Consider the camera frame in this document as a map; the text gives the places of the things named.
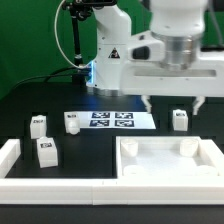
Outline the white U-shaped fence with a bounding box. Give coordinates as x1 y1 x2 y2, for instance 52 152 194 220
0 139 224 205

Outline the black camera stand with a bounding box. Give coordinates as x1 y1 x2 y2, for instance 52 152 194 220
55 0 94 94

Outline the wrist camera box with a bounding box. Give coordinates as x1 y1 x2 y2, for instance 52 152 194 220
127 31 165 62

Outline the white cable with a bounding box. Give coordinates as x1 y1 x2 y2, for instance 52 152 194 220
53 0 93 70

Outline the white square tabletop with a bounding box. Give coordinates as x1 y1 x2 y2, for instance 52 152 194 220
116 136 224 178

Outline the paper sheet with tags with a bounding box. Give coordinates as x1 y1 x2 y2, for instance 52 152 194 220
63 111 157 130

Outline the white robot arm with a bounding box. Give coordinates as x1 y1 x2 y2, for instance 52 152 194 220
87 0 224 112

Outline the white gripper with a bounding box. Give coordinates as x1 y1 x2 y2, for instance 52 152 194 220
120 53 224 115

